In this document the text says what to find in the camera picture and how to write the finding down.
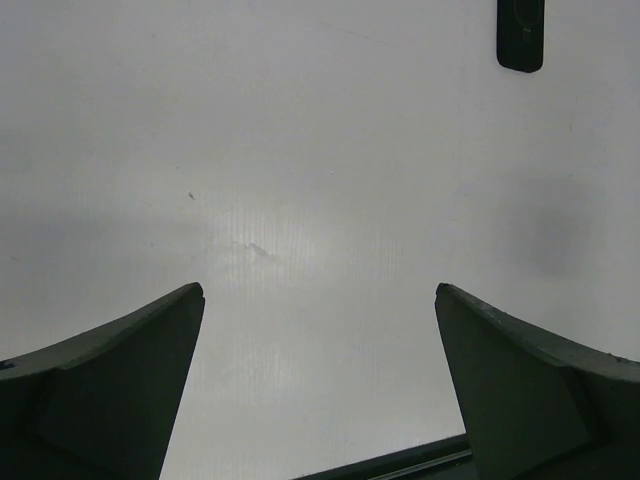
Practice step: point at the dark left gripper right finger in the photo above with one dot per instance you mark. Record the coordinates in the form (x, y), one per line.
(536, 405)

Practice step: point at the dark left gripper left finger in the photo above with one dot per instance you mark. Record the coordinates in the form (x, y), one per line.
(101, 404)

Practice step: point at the black phone case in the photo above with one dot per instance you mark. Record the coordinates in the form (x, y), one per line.
(520, 34)

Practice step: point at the black table edge rail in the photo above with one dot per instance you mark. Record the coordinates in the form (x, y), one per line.
(449, 458)

